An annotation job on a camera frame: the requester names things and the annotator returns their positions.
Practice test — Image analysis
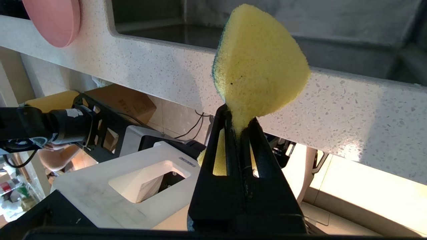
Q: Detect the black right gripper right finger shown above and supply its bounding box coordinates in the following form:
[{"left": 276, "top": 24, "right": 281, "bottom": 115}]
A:
[{"left": 241, "top": 117, "right": 307, "bottom": 233}]

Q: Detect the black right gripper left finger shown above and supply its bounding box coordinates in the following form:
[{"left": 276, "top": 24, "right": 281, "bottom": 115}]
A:
[{"left": 187, "top": 104, "right": 248, "bottom": 233}]

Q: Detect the yellow green sponge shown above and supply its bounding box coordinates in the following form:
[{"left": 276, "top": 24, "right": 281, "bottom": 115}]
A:
[{"left": 197, "top": 3, "right": 312, "bottom": 176}]

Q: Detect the stainless steel sink basin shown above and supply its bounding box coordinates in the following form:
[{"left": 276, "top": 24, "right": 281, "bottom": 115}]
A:
[{"left": 109, "top": 0, "right": 427, "bottom": 86}]

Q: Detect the white counter cabinet front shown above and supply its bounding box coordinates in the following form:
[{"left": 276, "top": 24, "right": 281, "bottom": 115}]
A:
[{"left": 284, "top": 143, "right": 427, "bottom": 238}]

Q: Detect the brown box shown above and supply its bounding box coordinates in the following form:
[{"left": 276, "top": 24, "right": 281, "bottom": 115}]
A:
[{"left": 83, "top": 83, "right": 157, "bottom": 126}]

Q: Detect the yellow cardboard box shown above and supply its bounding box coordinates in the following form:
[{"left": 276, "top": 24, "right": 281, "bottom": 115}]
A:
[{"left": 25, "top": 90, "right": 80, "bottom": 114}]

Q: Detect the pink plate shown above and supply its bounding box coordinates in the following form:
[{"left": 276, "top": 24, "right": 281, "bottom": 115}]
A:
[{"left": 21, "top": 0, "right": 81, "bottom": 48}]

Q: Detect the black floor cable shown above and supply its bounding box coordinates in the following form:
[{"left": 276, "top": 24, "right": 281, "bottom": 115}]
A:
[{"left": 173, "top": 111, "right": 215, "bottom": 140}]

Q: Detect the black metal base frame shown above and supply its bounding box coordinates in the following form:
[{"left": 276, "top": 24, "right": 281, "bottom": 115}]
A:
[{"left": 72, "top": 93, "right": 140, "bottom": 164}]

